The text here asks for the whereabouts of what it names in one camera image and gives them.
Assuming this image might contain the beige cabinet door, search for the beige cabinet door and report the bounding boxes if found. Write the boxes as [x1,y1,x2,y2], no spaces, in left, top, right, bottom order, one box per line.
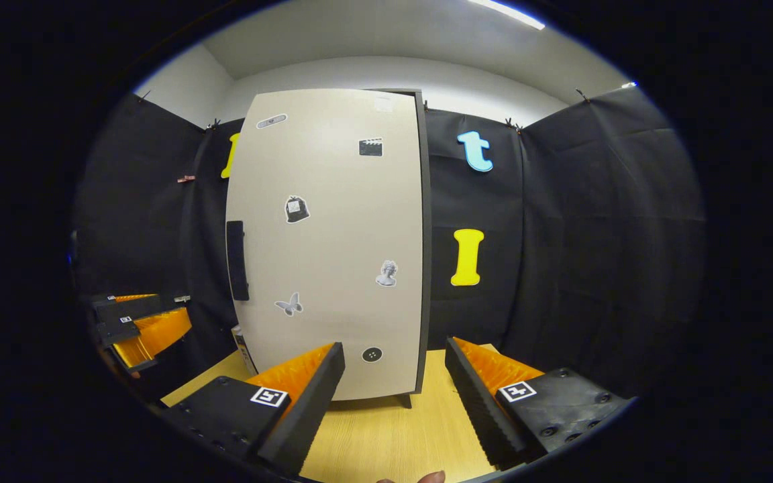
[224,89,425,402]

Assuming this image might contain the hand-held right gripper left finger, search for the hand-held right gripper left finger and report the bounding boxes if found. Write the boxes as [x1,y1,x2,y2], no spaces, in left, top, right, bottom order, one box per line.
[158,342,347,478]

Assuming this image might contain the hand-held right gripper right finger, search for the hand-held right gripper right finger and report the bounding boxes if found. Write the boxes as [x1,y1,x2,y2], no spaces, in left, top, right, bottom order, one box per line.
[444,337,635,470]

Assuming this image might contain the black door handle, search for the black door handle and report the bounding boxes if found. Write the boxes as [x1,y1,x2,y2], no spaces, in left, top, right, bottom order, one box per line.
[225,220,251,302]

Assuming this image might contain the long ceiling light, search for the long ceiling light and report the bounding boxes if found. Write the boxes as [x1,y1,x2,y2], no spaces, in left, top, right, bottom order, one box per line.
[467,0,547,31]

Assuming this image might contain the black backdrop cloth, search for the black backdrop cloth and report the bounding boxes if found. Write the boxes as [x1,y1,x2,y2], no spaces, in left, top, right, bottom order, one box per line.
[71,86,706,403]

